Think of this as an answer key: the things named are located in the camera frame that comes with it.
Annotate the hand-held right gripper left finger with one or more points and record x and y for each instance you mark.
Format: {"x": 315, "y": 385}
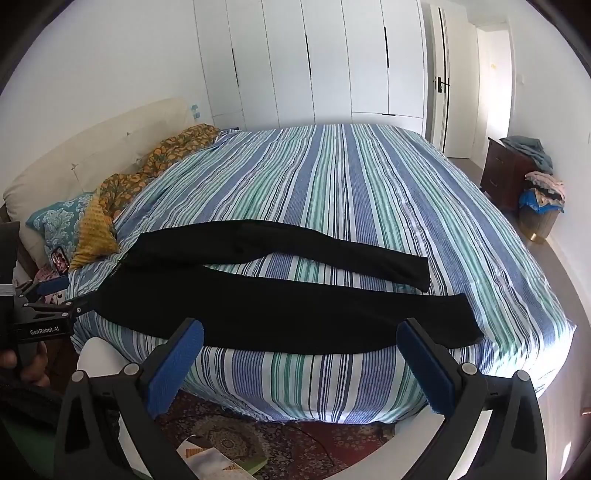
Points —
{"x": 182, "y": 355}

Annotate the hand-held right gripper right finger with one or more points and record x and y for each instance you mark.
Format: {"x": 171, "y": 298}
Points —
{"x": 422, "y": 364}

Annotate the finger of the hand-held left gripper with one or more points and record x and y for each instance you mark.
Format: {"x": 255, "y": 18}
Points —
{"x": 78, "y": 305}
{"x": 53, "y": 285}

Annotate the black pants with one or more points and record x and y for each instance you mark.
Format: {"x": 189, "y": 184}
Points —
{"x": 277, "y": 314}

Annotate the person's left hand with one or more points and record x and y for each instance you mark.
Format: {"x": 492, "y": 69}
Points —
{"x": 34, "y": 367}

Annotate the smartphone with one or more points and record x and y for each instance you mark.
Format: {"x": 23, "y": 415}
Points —
{"x": 60, "y": 261}

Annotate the white rounded object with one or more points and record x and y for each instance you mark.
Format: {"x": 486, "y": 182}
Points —
{"x": 101, "y": 355}

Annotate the teal patterned pillow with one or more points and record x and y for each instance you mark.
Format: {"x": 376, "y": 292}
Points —
{"x": 55, "y": 221}

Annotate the mustard yellow pillow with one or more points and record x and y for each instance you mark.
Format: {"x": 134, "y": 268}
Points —
{"x": 94, "y": 235}

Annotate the patterned red rug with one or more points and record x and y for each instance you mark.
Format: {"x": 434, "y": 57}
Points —
{"x": 221, "y": 429}

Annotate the green book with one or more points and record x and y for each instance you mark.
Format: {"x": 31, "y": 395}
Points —
{"x": 251, "y": 464}

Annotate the cream padded headboard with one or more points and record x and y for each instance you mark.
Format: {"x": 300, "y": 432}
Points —
{"x": 92, "y": 147}

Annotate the orange floral blanket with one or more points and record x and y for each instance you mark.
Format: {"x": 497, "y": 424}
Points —
{"x": 161, "y": 154}

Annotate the gold laundry basket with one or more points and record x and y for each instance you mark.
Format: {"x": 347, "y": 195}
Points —
{"x": 538, "y": 226}

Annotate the striped bedspread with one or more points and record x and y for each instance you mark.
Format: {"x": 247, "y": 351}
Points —
{"x": 351, "y": 194}

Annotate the dark wooden nightstand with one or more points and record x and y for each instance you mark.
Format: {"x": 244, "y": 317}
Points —
{"x": 501, "y": 170}

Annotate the colourful clothes pile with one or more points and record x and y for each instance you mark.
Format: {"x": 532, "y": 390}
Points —
{"x": 545, "y": 189}

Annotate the grey-blue clothes heap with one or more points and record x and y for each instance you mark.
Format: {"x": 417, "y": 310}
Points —
{"x": 531, "y": 150}

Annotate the white door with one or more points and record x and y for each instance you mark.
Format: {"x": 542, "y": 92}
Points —
{"x": 438, "y": 115}

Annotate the white wardrobe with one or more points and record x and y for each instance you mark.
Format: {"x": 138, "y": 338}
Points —
{"x": 323, "y": 60}

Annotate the wall socket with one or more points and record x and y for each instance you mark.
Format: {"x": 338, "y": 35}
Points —
{"x": 196, "y": 111}

